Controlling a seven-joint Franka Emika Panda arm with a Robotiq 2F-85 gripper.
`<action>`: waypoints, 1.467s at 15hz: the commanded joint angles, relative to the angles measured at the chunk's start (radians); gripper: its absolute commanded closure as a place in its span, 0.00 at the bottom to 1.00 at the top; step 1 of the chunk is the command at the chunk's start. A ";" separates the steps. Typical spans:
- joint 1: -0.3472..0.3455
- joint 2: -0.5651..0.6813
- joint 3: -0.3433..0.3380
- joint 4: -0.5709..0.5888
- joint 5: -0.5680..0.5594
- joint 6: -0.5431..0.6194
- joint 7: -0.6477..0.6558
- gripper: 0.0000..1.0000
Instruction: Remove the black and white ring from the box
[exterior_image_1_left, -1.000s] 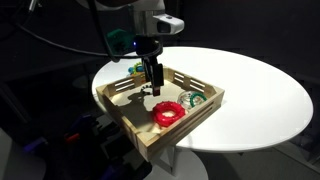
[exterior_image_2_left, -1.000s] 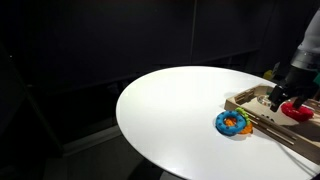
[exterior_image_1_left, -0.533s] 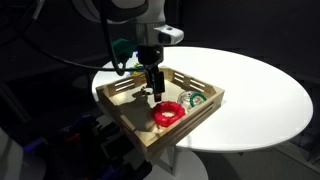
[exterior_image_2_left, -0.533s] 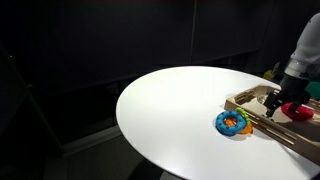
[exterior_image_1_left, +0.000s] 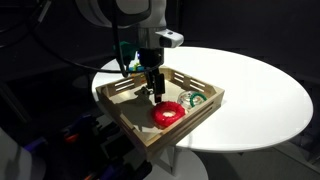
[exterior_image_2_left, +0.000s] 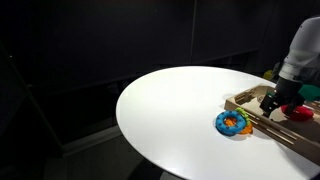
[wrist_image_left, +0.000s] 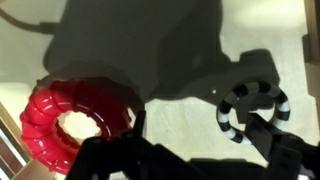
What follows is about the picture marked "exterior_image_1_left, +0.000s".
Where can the white table pedestal base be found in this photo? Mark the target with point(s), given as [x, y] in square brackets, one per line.
[177, 164]

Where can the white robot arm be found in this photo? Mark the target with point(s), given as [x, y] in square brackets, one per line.
[147, 15]

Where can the light wooden tray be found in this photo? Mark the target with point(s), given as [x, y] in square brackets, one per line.
[128, 103]

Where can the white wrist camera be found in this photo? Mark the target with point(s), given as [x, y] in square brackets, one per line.
[169, 39]

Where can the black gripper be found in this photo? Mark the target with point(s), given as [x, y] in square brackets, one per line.
[153, 58]

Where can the orange handled black clamp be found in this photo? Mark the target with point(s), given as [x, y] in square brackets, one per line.
[71, 138]

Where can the blue clamp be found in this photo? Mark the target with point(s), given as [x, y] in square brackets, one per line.
[37, 145]

